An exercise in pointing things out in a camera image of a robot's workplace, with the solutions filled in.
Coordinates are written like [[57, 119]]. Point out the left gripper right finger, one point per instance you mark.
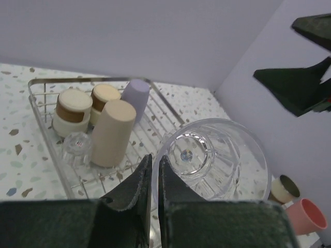
[[188, 220]]

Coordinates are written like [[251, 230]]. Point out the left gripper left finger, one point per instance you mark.
[[120, 218]]

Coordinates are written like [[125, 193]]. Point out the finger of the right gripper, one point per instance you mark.
[[314, 28], [299, 90]]

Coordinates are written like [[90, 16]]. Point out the clear glass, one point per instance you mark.
[[217, 158], [77, 149]]

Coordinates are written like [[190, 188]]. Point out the tan paper cup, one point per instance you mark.
[[112, 132]]

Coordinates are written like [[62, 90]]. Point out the metal-lined cup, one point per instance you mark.
[[283, 190], [72, 112], [101, 94]]

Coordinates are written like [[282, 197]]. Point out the red plastic cup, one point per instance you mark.
[[306, 217]]

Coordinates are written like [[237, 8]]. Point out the lavender plastic cup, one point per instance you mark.
[[136, 93]]

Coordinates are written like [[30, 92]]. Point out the wire dish rack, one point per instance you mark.
[[93, 181]]

